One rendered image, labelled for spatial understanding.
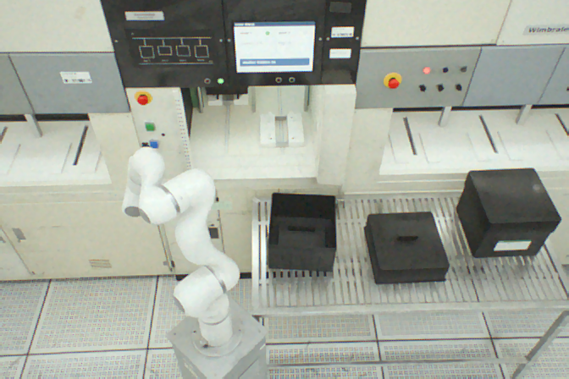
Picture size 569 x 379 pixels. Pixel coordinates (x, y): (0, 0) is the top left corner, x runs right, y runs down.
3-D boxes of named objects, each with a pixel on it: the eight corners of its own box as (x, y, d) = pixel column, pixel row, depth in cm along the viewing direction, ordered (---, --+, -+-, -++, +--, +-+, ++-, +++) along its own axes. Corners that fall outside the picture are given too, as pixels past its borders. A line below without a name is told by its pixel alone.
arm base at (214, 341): (215, 368, 196) (211, 345, 182) (181, 334, 205) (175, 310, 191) (252, 332, 205) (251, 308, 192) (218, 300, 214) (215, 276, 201)
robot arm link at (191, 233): (190, 293, 184) (228, 266, 191) (211, 313, 176) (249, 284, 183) (148, 182, 153) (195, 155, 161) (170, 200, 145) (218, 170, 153)
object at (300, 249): (272, 216, 243) (271, 192, 230) (333, 219, 242) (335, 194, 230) (267, 268, 224) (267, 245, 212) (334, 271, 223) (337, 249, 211)
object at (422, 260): (375, 284, 220) (379, 267, 210) (363, 226, 240) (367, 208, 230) (446, 281, 221) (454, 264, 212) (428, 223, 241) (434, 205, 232)
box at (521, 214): (472, 259, 229) (489, 223, 210) (453, 206, 248) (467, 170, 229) (539, 256, 230) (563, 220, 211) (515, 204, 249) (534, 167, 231)
